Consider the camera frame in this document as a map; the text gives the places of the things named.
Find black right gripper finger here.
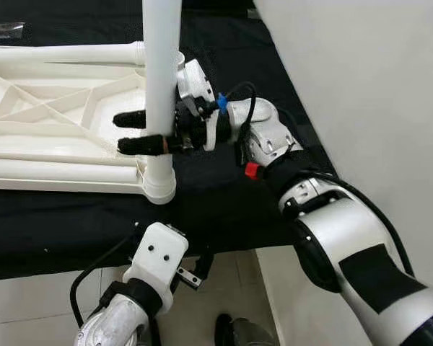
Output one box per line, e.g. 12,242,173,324
113,108,148,130
118,133,177,156

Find white plastic children table top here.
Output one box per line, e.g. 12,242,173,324
0,49,187,206

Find black table cloth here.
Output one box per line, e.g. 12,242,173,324
0,0,341,282

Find grey robot right foot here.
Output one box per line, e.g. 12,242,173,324
215,312,279,346

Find clear tape strip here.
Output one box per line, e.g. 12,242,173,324
0,22,26,37

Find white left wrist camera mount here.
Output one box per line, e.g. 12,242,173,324
123,222,190,293

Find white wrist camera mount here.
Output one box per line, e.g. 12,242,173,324
123,222,190,293
175,59,221,152

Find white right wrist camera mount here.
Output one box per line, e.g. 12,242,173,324
175,59,221,152

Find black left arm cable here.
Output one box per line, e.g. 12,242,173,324
70,229,141,329

